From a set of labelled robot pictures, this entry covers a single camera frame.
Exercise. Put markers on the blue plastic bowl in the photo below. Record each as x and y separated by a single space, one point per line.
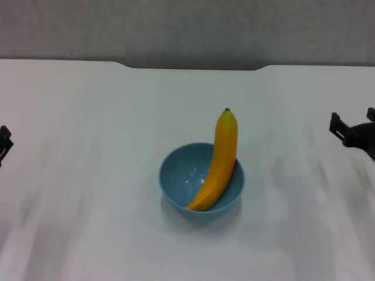
181 178

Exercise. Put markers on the yellow banana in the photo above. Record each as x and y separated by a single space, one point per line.
222 158

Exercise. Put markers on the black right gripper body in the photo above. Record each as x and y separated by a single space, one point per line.
363 134

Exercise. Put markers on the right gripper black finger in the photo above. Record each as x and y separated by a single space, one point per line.
335 123
371 114

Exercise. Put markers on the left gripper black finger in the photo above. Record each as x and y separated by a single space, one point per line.
6 137

